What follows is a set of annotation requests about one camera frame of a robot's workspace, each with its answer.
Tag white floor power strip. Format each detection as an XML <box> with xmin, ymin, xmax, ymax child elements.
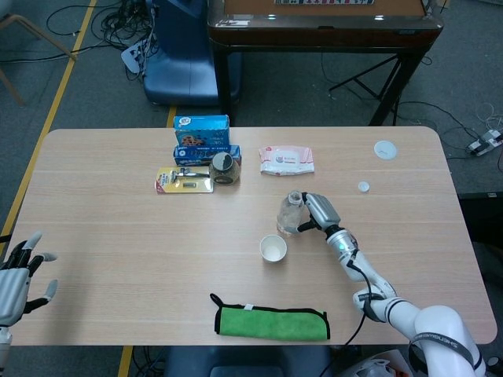
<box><xmin>466</xmin><ymin>129</ymin><xmax>503</xmax><ymax>157</ymax></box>

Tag black floor cable bundle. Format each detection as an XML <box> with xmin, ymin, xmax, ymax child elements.
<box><xmin>46</xmin><ymin>0</ymin><xmax>158</xmax><ymax>79</ymax></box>

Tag brown mahjong table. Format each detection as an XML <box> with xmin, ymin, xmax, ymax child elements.
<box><xmin>207</xmin><ymin>0</ymin><xmax>441</xmax><ymax>126</ymax></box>

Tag blue machine base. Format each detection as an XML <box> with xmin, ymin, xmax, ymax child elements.
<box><xmin>142</xmin><ymin>0</ymin><xmax>241</xmax><ymax>107</ymax></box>

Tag clear plastic bottle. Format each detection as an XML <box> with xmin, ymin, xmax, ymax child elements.
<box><xmin>276</xmin><ymin>189</ymin><xmax>311</xmax><ymax>237</ymax></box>

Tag blue chocolate chip cookie box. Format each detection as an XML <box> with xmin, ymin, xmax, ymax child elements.
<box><xmin>172</xmin><ymin>114</ymin><xmax>231</xmax><ymax>147</ymax></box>

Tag pink white wet wipes pack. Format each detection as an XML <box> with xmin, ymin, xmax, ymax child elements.
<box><xmin>258</xmin><ymin>145</ymin><xmax>316</xmax><ymax>177</ymax></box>

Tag green cloth black trim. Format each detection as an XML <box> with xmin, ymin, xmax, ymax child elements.
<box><xmin>209</xmin><ymin>292</ymin><xmax>331</xmax><ymax>341</ymax></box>

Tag right robot hand grey black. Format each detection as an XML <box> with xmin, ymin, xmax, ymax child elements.
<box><xmin>296</xmin><ymin>191</ymin><xmax>342</xmax><ymax>233</ymax></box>

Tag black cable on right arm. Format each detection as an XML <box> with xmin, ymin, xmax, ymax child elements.
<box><xmin>333</xmin><ymin>257</ymin><xmax>388</xmax><ymax>354</ymax></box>

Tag razor in yellow blister pack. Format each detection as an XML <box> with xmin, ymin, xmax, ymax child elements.
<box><xmin>152</xmin><ymin>166</ymin><xmax>215</xmax><ymax>195</ymax></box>

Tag glass jar black lid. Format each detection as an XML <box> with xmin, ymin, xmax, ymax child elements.
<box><xmin>208</xmin><ymin>152</ymin><xmax>240</xmax><ymax>185</ymax></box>

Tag round grey table grommet cover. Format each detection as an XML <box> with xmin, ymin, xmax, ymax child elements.
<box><xmin>373</xmin><ymin>140</ymin><xmax>398</xmax><ymax>161</ymax></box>

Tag white paper cup floral print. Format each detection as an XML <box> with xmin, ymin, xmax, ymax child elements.
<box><xmin>259</xmin><ymin>234</ymin><xmax>288</xmax><ymax>264</ymax></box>

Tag blue Oreo cookie box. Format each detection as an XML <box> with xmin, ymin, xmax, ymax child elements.
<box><xmin>174</xmin><ymin>144</ymin><xmax>242</xmax><ymax>166</ymax></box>

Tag dark blue seat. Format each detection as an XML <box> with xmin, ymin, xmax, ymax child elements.
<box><xmin>163</xmin><ymin>345</ymin><xmax>335</xmax><ymax>377</ymax></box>

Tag left robot hand grey black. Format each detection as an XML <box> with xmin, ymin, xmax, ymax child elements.
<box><xmin>0</xmin><ymin>230</ymin><xmax>59</xmax><ymax>327</ymax></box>

